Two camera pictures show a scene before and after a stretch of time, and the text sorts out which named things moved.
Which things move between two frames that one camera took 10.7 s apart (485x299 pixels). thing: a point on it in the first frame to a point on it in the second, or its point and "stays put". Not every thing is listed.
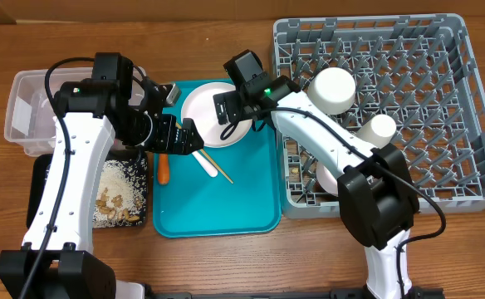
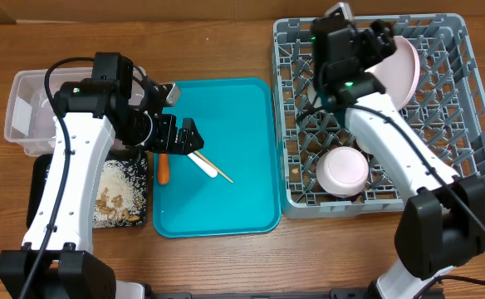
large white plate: [200, 107] to [399, 72]
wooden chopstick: [204, 154] stays put
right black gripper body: [244, 103] to [370, 50]
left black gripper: [168, 142] stays put
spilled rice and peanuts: [120, 199] stays put
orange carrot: [164, 169] stays put
